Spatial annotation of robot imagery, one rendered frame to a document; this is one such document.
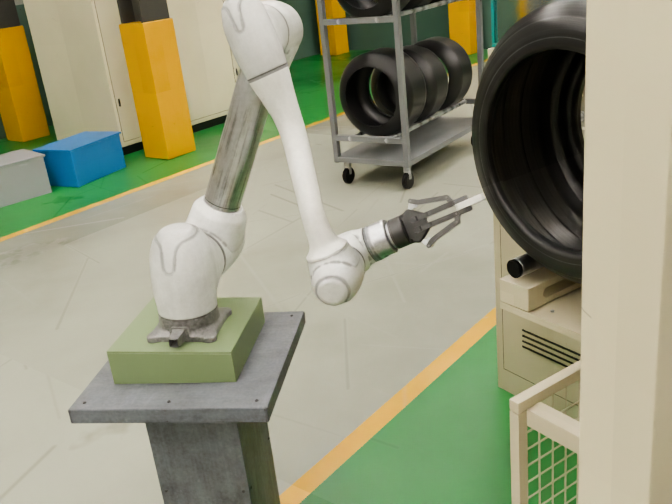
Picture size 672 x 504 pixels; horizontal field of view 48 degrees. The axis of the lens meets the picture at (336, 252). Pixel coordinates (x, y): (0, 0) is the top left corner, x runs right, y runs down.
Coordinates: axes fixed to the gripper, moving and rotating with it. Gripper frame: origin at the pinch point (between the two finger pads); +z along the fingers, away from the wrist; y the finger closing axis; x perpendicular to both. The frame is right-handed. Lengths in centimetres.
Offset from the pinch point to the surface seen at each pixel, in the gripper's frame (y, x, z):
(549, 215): 9.7, -10.5, 14.7
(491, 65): -23.9, 14.0, 16.7
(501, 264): 18, -94, -10
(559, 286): 26.2, -8.8, 10.5
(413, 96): -103, -332, -49
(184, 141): -184, -448, -275
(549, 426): 38, 70, 7
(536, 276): 21.8, -3.7, 6.9
